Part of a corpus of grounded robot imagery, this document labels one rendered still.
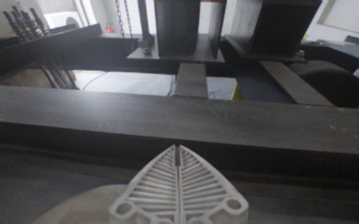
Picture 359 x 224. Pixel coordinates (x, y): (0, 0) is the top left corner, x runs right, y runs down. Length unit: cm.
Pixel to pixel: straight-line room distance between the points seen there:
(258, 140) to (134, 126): 24
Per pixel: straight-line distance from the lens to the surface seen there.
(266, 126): 33
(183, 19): 118
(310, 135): 36
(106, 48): 124
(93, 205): 58
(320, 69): 92
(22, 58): 85
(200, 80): 43
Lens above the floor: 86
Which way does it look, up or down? 41 degrees down
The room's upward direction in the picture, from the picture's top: straight up
